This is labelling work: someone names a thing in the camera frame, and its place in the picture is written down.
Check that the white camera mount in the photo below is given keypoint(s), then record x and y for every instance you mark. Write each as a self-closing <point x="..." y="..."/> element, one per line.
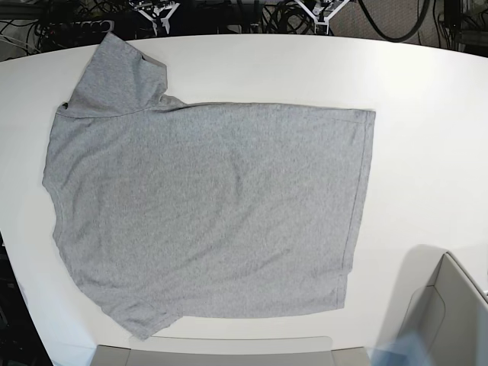
<point x="158" y="13"/>
<point x="321" y="13"/>

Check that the black power strip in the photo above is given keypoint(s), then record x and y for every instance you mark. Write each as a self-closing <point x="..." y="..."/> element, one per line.
<point x="81" y="28"/>

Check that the grey T-shirt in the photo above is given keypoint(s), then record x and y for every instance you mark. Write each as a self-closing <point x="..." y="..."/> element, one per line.
<point x="219" y="210"/>

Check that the grey tray at bottom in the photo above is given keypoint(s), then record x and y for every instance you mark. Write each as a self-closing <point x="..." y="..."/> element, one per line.
<point x="179" y="351"/>

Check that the grey bin at right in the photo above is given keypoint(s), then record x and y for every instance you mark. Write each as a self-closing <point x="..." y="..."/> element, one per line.
<point x="445" y="322"/>

